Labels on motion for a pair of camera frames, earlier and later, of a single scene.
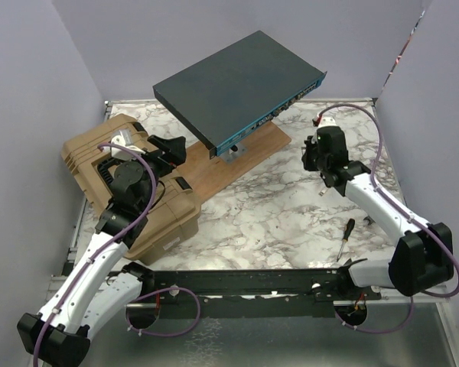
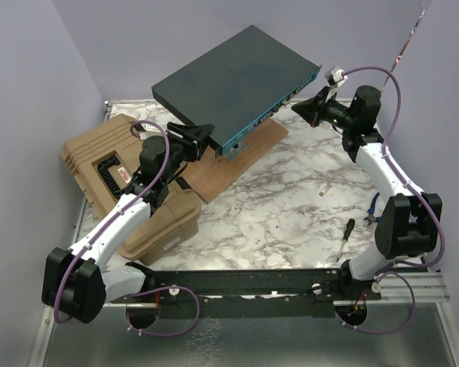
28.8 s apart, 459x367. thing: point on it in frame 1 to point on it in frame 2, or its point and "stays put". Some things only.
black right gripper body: [314, 160] to [330, 109]
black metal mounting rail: [244, 293] stays put
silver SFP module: [323, 191] stays put
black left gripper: [175, 156] to [194, 138]
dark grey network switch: [239, 88] stays put
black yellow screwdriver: [346, 235] stays put
